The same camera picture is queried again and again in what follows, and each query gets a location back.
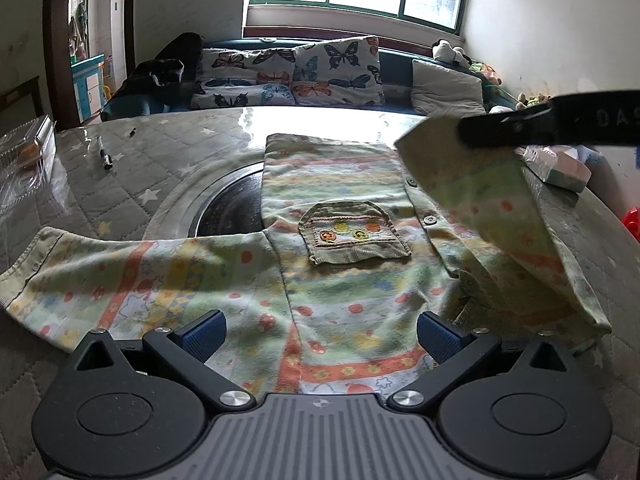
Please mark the pile of dark clothes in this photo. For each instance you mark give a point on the pile of dark clothes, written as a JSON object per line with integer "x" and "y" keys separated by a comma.
{"x": 160, "y": 77}

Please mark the pastel patterned child's shirt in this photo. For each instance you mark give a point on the pastel patterned child's shirt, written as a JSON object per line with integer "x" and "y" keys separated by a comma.
{"x": 345, "y": 280}

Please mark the grey cushion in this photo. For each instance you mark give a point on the grey cushion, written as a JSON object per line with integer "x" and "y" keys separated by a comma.
{"x": 445, "y": 87}

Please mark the dark wooden door frame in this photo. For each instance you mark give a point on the dark wooden door frame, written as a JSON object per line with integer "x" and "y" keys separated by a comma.
{"x": 56, "y": 45}

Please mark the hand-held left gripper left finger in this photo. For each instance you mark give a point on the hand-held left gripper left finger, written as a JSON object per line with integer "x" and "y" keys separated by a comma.
{"x": 204, "y": 336}

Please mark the butterfly print cushion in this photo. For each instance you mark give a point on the butterfly print cushion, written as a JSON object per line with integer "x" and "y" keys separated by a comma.
{"x": 335, "y": 70}
{"x": 240, "y": 80}

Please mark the panda plush toy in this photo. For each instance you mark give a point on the panda plush toy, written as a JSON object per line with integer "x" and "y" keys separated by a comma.
{"x": 450, "y": 52}

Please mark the round glass turntable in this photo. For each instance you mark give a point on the round glass turntable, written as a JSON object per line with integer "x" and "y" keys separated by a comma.
{"x": 220, "y": 200}

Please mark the red plastic object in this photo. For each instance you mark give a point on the red plastic object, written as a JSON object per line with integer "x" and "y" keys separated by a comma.
{"x": 633, "y": 222}

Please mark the black and silver pen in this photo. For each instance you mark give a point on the black and silver pen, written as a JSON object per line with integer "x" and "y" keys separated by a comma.
{"x": 106, "y": 156}

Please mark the small plush toys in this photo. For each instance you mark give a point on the small plush toys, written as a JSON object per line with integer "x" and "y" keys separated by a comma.
{"x": 532, "y": 101}

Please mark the clear plastic container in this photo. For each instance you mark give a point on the clear plastic container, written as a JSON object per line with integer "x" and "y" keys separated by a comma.
{"x": 22, "y": 160}

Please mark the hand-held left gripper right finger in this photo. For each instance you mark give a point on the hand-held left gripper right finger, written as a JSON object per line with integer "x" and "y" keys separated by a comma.
{"x": 440, "y": 338}

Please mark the dark wooden chair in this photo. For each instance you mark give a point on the dark wooden chair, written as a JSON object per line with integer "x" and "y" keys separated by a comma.
{"x": 22, "y": 97}

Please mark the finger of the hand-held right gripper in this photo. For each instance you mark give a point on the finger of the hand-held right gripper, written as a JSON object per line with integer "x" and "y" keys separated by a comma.
{"x": 505, "y": 125}

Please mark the pastel tissue box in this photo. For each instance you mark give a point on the pastel tissue box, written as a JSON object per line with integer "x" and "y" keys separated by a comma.
{"x": 560, "y": 167}

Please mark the blue sofa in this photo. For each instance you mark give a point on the blue sofa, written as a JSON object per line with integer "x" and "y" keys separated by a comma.
{"x": 397, "y": 67}

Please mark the blue and white cabinet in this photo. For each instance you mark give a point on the blue and white cabinet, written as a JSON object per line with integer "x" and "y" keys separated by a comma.
{"x": 87, "y": 85}

